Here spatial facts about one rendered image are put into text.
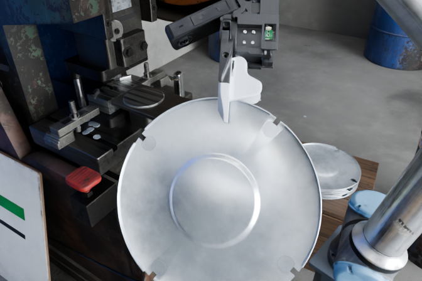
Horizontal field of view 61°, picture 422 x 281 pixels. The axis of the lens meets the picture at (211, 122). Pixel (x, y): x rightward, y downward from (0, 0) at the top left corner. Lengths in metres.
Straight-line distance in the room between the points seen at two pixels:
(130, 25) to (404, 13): 0.69
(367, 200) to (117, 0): 0.81
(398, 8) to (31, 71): 0.97
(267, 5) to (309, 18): 3.79
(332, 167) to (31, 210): 1.10
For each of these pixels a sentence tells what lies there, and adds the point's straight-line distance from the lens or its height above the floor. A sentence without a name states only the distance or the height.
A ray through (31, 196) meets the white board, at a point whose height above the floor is 0.48.
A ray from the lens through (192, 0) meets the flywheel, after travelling 1.29.
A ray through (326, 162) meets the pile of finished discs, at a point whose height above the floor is 0.40.
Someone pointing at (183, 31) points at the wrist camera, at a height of 1.13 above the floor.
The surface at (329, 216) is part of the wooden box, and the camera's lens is 1.39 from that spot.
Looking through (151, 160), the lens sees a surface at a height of 0.97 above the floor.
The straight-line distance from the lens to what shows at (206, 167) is 0.50.
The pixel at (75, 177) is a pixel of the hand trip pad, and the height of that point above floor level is 0.76.
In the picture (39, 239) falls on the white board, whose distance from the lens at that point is 1.39.
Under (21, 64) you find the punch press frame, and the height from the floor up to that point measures 0.88.
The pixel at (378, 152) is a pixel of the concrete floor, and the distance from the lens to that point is 2.37.
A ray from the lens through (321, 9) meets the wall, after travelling 4.28.
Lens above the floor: 1.30
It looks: 33 degrees down
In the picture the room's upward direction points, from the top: straight up
